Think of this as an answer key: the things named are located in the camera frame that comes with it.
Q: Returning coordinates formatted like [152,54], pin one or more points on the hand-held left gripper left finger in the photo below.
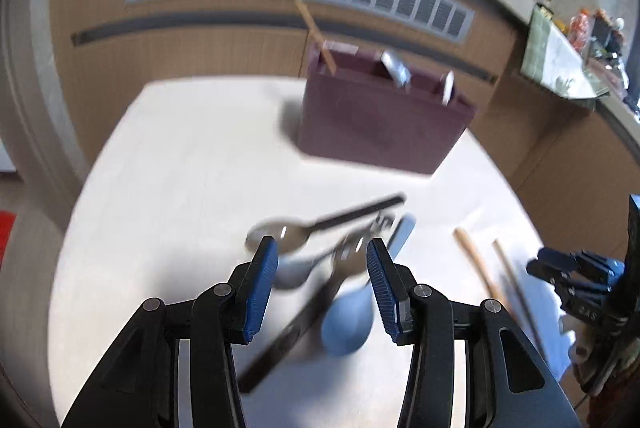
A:
[260,288]

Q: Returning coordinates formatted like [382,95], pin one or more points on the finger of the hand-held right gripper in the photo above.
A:
[600,270]
[550,263]

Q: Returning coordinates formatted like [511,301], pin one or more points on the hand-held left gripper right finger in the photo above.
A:
[382,288]

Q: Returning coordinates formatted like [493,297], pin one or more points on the wooden chopstick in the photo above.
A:
[475,263]
[315,35]
[515,288]

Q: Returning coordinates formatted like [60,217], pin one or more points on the blue plastic spoon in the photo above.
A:
[347,323]

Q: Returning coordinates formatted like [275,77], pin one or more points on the maroon plastic utensil holder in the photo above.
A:
[380,128]

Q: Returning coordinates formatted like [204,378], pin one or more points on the white plastic spoon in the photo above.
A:
[448,88]

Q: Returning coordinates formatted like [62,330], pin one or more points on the metal utensil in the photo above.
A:
[397,70]

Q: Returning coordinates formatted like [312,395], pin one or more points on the green checked towel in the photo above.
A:
[550,58]

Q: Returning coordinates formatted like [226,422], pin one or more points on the red-filled plastic bottle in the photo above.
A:
[580,25]

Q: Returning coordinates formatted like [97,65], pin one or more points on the brown kitchen cabinet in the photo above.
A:
[200,53]

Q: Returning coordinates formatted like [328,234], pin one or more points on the red floor mat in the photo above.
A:
[6,233]

